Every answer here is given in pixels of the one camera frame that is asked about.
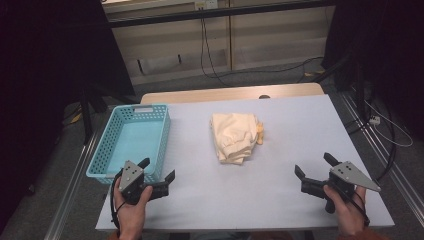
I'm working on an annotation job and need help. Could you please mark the white wall socket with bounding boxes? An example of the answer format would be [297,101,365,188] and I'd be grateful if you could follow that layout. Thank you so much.
[194,0,220,11]

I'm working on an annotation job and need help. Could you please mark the person's left hand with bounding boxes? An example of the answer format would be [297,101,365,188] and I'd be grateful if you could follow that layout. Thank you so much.
[113,178,154,233]

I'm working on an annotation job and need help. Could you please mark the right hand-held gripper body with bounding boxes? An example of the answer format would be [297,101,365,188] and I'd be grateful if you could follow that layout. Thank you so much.
[300,160,382,214]

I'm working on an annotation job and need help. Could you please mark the hand-held gripper black cable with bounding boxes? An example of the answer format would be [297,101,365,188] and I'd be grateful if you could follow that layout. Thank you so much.
[328,179,371,228]
[109,169,126,232]

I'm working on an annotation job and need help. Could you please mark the aluminium floor rail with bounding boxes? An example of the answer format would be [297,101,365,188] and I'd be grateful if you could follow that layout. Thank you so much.
[43,132,98,240]
[338,90,424,219]

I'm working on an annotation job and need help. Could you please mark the black curtain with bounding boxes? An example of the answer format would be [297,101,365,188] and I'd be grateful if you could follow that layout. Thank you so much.
[0,0,136,233]
[321,0,424,143]

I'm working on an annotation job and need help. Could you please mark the white floor cable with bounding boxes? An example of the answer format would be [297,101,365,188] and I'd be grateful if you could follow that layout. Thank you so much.
[364,99,414,148]

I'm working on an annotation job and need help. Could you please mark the black floor cable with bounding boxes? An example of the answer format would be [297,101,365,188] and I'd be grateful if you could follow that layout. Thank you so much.
[344,94,398,184]

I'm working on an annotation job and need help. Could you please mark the black hanging wall cable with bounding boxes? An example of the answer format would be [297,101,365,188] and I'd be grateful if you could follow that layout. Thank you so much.
[199,17,325,88]

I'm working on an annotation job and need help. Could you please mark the right hand-held gripper black cable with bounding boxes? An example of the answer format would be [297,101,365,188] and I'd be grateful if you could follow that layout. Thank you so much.
[328,179,371,228]

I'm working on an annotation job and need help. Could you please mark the person's right hand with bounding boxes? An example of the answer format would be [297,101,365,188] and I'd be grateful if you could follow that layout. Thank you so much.
[323,184,368,238]

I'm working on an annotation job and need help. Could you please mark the cream garment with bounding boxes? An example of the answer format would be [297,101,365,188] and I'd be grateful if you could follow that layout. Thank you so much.
[209,112,265,166]

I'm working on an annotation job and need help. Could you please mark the light blue plastic basket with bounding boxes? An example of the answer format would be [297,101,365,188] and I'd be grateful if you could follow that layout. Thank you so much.
[85,103,172,185]

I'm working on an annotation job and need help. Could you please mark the left hand-held gripper black cable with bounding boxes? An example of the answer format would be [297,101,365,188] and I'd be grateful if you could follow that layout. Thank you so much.
[109,169,126,232]

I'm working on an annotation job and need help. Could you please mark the black metal stand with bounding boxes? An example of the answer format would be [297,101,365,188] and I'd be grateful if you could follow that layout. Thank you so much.
[79,83,141,145]

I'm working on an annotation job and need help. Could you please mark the black horizontal bar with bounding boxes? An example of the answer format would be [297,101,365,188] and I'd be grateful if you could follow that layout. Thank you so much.
[106,0,335,29]

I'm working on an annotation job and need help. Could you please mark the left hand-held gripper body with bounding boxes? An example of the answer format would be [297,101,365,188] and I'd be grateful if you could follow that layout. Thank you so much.
[114,160,169,205]

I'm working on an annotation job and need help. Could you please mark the pale table cover sheet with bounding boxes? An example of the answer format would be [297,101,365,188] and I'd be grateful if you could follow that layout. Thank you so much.
[95,94,395,232]

